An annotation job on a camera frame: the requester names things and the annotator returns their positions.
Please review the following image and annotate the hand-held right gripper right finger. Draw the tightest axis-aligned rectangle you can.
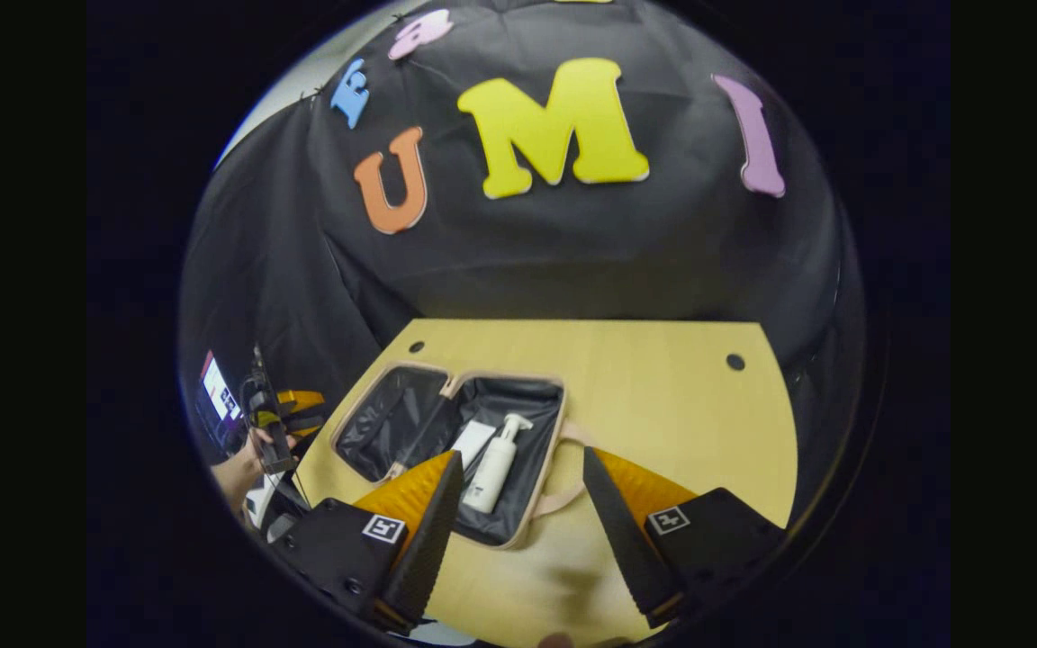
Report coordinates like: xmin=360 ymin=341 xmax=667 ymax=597
xmin=582 ymin=447 xmax=788 ymax=628

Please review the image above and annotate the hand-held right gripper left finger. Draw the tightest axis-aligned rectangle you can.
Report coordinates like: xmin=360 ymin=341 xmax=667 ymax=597
xmin=271 ymin=450 xmax=465 ymax=634

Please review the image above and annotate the pink suitcase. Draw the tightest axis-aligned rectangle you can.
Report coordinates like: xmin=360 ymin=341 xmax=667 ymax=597
xmin=329 ymin=362 xmax=593 ymax=550

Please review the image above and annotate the white pump bottle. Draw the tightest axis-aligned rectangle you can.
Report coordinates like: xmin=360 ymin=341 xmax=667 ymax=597
xmin=463 ymin=413 xmax=535 ymax=515

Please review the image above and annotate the white squeeze tube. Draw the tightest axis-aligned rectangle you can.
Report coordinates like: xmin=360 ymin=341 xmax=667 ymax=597
xmin=449 ymin=420 xmax=497 ymax=469

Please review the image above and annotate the computer monitor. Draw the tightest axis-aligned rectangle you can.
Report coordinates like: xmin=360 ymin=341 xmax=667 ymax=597
xmin=199 ymin=351 xmax=243 ymax=424

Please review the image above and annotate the black backdrop cloth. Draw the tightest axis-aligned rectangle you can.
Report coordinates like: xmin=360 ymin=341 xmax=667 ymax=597
xmin=178 ymin=0 xmax=866 ymax=523

